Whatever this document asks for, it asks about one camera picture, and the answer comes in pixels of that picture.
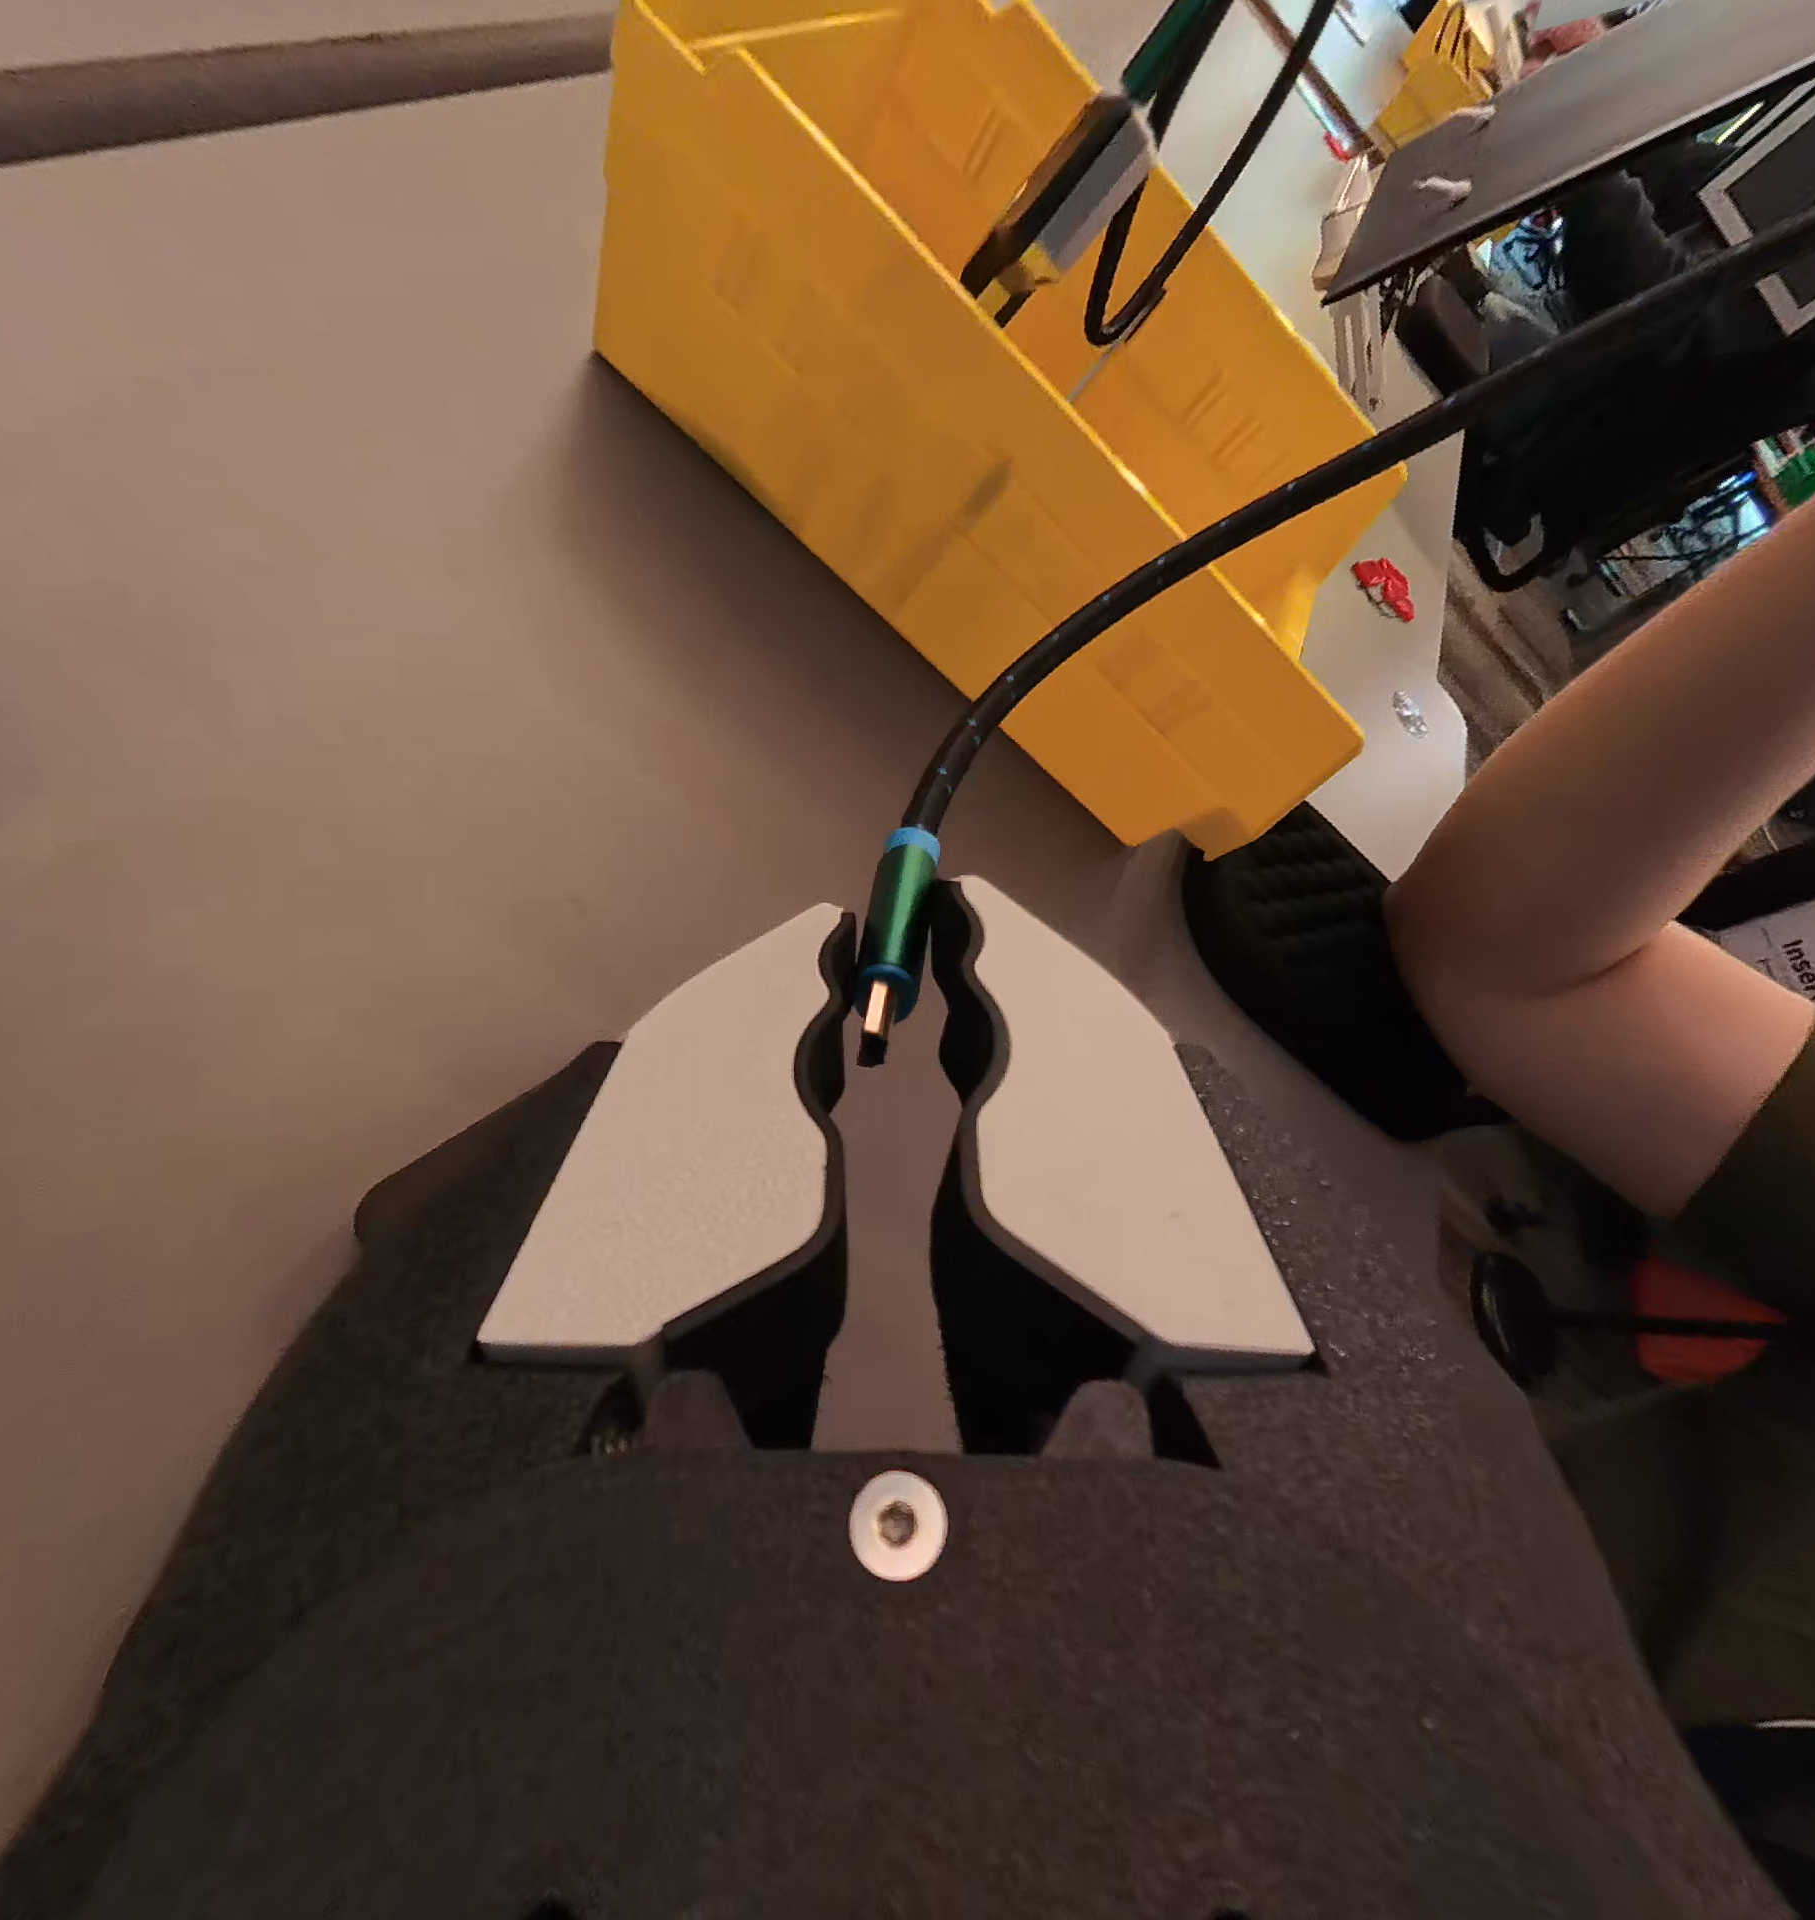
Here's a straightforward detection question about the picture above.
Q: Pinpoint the black foam pad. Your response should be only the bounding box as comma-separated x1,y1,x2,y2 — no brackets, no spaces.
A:
1183,802,1509,1142

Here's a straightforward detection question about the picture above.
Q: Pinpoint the small yellow bin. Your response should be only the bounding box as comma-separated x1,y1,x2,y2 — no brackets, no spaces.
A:
1369,0,1497,152

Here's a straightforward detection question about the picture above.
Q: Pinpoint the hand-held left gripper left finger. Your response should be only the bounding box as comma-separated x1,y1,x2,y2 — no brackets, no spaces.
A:
480,901,857,1364

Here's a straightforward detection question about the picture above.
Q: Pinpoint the yellow plastic bin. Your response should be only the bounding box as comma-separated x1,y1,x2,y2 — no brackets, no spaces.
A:
592,0,1407,861

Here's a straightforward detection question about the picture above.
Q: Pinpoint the black table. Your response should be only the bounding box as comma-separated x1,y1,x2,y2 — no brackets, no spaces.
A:
1319,25,1815,305

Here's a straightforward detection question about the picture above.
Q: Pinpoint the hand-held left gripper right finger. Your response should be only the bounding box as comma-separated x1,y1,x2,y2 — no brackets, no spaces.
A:
937,876,1317,1373

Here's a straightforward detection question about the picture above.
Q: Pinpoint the white printed paper sheet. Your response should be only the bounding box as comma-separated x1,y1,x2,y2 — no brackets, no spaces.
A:
1717,891,1815,1025

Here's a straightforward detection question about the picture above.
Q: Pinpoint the person's right forearm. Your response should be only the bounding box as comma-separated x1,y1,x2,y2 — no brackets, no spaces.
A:
1383,456,1815,1220

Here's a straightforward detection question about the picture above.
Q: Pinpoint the black hdmi cable green plug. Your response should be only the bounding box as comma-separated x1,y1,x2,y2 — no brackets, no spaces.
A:
853,186,1815,1069

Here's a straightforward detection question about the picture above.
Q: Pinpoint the olive green shirt sleeve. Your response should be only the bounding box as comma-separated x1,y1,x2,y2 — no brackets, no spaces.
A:
1669,1001,1815,1352

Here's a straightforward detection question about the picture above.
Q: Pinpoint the white framed monitor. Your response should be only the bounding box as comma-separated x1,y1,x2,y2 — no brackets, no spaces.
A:
1693,60,1815,341

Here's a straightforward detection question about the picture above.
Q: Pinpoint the orange and black tool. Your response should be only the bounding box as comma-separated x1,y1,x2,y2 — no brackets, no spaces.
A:
1469,1248,1791,1388

